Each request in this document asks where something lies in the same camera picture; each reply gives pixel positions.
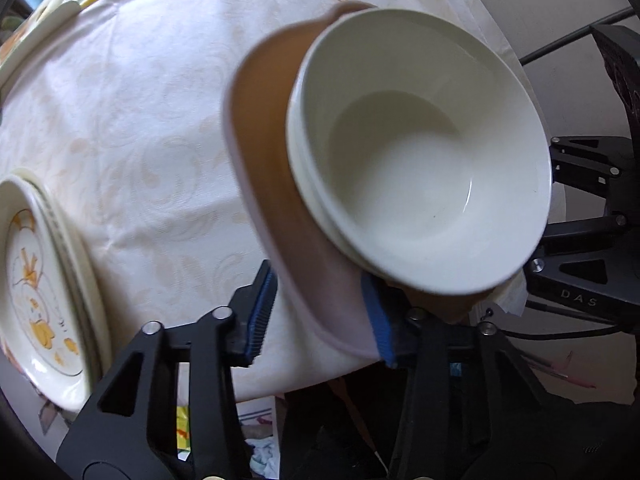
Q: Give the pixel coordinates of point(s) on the cream patterned tablecloth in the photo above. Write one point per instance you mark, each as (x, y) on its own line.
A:
(150, 135)

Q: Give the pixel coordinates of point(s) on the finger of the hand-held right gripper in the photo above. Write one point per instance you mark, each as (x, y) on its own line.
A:
(585, 160)
(575, 295)

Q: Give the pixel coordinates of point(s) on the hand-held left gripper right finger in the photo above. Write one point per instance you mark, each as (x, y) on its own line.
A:
(380, 320)

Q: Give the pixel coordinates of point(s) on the duck print plate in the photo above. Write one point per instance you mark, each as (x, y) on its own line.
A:
(30, 280)

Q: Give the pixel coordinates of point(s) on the yellow plastic bag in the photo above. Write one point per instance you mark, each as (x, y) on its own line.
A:
(182, 427)

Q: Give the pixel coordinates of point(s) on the brown irregular ceramic bowl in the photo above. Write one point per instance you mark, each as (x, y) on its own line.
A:
(265, 185)

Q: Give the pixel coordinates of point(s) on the small plain white bowl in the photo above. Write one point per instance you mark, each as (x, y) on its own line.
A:
(415, 170)

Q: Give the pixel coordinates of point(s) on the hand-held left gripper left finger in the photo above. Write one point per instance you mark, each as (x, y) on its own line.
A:
(260, 320)

